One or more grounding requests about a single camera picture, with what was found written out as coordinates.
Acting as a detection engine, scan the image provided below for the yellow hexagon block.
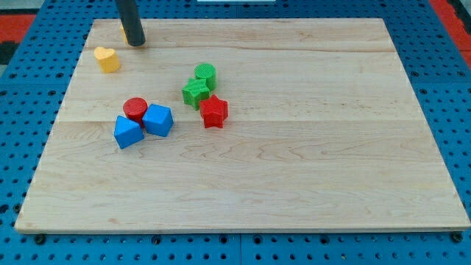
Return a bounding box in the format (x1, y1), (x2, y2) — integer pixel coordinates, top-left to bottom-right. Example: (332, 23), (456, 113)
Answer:
(120, 25), (128, 44)

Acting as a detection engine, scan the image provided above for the yellow heart block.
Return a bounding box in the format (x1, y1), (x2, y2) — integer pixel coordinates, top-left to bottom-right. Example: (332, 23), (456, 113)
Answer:
(93, 46), (121, 74)

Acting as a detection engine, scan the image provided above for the red star block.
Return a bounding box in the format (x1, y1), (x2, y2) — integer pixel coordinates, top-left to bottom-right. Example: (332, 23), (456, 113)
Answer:
(199, 94), (228, 129)

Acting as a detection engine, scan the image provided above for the green star block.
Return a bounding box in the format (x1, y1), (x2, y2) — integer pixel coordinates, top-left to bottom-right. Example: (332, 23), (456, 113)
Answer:
(182, 78), (210, 110)

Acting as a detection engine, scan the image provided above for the green cylinder block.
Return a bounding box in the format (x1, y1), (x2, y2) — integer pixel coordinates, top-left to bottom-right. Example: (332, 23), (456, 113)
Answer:
(194, 63), (217, 91)

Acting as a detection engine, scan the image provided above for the blue cube block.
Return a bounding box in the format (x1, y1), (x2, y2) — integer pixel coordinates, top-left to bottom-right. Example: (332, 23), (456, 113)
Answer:
(143, 104), (174, 137)

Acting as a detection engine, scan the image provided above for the light wooden board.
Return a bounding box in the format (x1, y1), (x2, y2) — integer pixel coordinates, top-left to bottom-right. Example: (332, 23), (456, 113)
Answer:
(15, 18), (470, 234)

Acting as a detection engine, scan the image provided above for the red cylinder block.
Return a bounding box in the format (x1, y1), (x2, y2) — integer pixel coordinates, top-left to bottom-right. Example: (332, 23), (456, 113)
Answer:
(122, 97), (148, 128)

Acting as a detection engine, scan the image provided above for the blue triangle block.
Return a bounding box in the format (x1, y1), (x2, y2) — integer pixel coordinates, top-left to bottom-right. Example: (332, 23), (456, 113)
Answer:
(113, 116), (144, 149)

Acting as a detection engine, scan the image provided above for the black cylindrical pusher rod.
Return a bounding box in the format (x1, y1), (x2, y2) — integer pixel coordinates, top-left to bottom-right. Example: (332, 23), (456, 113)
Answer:
(115, 0), (146, 47)

